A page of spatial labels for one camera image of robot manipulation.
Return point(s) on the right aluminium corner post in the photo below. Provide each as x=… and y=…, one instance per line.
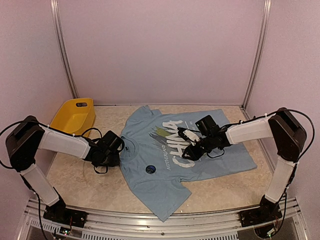
x=258, y=52

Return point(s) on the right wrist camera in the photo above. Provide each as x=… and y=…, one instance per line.
x=192, y=137

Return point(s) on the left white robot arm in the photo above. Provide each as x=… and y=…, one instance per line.
x=30, y=135

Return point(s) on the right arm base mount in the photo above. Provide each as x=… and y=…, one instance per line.
x=267, y=215

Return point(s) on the aluminium corner post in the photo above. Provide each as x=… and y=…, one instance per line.
x=258, y=52
x=54, y=5

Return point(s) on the left aluminium corner post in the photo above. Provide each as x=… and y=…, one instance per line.
x=54, y=5

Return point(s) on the round blue brooch badge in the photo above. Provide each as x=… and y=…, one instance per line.
x=150, y=169

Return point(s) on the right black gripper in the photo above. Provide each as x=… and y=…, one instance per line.
x=194, y=155

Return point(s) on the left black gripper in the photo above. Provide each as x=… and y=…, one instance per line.
x=116, y=161

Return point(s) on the yellow plastic basket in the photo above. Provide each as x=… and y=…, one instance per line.
x=75, y=116

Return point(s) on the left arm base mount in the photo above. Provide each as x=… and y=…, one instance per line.
x=60, y=213

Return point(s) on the aluminium front frame rail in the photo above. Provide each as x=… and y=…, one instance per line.
x=224, y=225

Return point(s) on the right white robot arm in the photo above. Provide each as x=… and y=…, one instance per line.
x=281, y=126

